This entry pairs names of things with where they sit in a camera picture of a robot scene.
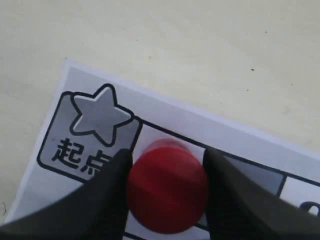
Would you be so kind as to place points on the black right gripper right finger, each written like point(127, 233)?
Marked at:
point(240, 209)

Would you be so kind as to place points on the red cylinder game piece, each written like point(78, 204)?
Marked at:
point(167, 188)

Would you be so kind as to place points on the paper game board sheet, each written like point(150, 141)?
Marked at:
point(95, 115)

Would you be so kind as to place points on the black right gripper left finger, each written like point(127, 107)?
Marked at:
point(97, 210)

